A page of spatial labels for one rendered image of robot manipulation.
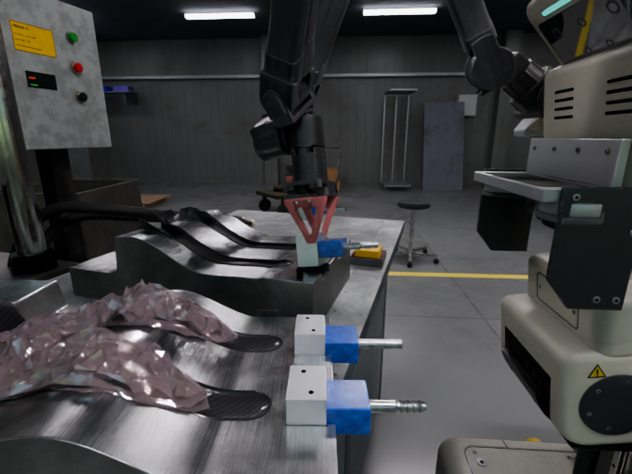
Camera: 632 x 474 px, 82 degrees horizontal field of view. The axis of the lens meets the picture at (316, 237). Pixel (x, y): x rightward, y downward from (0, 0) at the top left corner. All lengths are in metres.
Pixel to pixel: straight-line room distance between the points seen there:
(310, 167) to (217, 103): 8.70
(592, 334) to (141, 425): 0.59
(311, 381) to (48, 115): 1.10
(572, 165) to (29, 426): 0.69
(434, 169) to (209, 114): 5.33
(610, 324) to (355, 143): 8.28
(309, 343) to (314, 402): 0.11
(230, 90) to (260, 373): 8.88
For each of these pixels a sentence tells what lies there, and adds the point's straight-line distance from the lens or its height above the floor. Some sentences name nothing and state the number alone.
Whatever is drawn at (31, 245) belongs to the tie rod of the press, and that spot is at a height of 0.85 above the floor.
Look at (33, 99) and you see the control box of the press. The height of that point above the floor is 1.20.
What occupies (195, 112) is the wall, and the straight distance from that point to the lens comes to 9.43.
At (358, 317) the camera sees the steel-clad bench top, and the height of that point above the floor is 0.80.
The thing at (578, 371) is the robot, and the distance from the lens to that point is 0.67.
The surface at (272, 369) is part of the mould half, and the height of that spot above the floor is 0.85.
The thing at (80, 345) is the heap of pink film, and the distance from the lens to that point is 0.43.
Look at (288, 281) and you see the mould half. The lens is 0.56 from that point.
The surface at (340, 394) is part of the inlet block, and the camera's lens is 0.37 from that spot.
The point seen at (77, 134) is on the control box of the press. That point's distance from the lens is 1.34.
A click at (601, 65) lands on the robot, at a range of 0.67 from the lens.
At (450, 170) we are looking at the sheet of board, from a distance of 8.48.
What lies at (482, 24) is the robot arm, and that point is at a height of 1.30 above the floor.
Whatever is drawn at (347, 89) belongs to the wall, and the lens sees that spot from 8.81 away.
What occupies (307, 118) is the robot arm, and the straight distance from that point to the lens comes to 0.60.
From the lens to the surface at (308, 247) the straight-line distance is 0.59.
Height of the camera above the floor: 1.10
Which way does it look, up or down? 15 degrees down
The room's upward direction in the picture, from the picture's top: straight up
